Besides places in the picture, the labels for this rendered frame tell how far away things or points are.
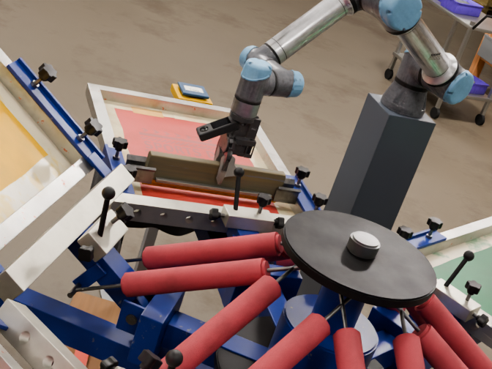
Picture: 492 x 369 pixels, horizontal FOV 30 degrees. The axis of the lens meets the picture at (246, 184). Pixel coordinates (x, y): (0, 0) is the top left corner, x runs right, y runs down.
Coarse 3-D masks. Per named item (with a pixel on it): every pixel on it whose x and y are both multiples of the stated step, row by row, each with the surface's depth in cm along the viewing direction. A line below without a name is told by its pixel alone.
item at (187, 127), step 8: (176, 120) 303; (184, 120) 305; (184, 128) 299; (192, 128) 301; (240, 160) 290; (248, 160) 292; (216, 200) 260; (224, 200) 262; (232, 200) 263; (240, 200) 265; (248, 200) 266; (256, 208) 263; (264, 208) 265; (272, 208) 266
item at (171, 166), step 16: (160, 160) 250; (176, 160) 252; (192, 160) 253; (208, 160) 256; (160, 176) 253; (176, 176) 254; (192, 176) 256; (208, 176) 257; (256, 176) 261; (272, 176) 262; (272, 192) 265
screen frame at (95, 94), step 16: (96, 96) 292; (112, 96) 300; (128, 96) 302; (144, 96) 304; (160, 96) 308; (96, 112) 281; (176, 112) 309; (192, 112) 311; (208, 112) 312; (224, 112) 314; (112, 144) 264; (256, 144) 302; (272, 160) 288
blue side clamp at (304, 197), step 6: (294, 186) 273; (300, 186) 274; (306, 186) 274; (306, 192) 271; (300, 198) 267; (306, 198) 268; (300, 204) 264; (306, 204) 264; (312, 204) 266; (306, 210) 261
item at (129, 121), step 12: (120, 120) 290; (132, 120) 292; (144, 120) 295; (156, 120) 298; (168, 120) 301; (132, 132) 284; (180, 132) 296; (132, 144) 276; (144, 156) 272; (144, 192) 251; (156, 192) 253; (168, 192) 256; (180, 192) 258; (192, 192) 260
